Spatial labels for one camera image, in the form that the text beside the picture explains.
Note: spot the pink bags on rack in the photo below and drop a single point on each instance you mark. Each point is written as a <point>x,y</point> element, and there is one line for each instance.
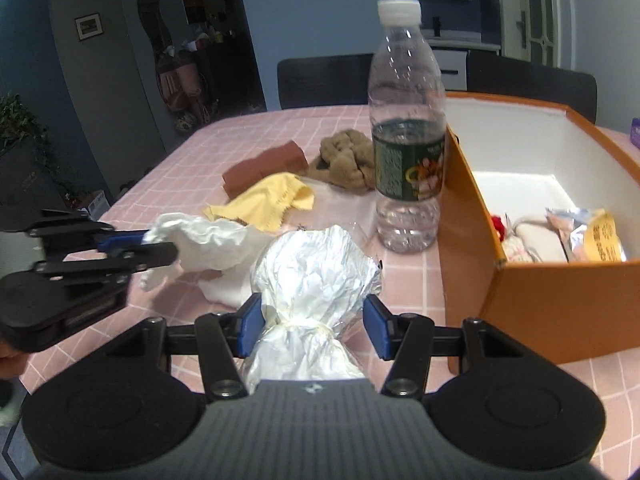
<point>179,84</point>

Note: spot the small framed wall photo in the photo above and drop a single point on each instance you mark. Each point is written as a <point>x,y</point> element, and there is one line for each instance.
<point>89,26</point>

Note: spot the white glass panel door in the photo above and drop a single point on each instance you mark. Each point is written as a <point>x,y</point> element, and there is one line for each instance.
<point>539,31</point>

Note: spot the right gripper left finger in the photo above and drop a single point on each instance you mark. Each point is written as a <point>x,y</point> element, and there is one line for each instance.
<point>143,393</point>

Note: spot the clear plastic water bottle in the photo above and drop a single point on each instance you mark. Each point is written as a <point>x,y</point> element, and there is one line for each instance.
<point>407,109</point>

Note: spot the orange cardboard box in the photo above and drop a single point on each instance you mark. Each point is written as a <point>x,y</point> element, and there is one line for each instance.
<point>564,311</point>

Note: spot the silver yellow snack bag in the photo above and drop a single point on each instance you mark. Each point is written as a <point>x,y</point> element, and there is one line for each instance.
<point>587,235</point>

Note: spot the brown plush toy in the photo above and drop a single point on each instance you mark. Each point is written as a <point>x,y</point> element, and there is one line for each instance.
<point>346,160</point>

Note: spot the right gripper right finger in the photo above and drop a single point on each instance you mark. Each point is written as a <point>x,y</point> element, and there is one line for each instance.
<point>487,394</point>

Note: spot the clear plastic bag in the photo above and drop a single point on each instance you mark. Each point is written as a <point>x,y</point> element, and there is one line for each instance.
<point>334,206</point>

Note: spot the white terry cloth pouch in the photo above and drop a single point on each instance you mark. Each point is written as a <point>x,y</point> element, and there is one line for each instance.
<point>532,239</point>

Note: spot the purple tissue pack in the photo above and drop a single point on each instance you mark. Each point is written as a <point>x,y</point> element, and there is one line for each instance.
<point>634,132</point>

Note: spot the left black chair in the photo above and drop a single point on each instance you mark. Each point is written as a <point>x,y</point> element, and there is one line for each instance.
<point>324,81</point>

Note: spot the reddish brown sponge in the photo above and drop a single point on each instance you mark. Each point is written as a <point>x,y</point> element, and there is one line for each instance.
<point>287,157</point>

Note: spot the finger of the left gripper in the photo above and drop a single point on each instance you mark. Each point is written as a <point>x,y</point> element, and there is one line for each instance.
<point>126,260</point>
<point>67,236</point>

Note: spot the green houseplant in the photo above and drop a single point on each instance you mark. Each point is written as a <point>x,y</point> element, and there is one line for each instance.
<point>19,125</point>

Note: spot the silver foil bundle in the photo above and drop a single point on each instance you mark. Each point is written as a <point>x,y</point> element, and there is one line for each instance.
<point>312,284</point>

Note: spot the black chair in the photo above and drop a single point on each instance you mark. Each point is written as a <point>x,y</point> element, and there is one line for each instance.
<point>495,74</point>
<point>324,81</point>

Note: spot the yellow cleaning cloth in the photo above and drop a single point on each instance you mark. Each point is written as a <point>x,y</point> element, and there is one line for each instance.
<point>265,204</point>

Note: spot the white tissue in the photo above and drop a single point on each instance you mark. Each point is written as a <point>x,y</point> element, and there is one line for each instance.
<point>222,252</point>

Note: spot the right black chair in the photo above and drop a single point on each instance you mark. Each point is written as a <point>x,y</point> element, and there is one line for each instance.
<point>495,74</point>

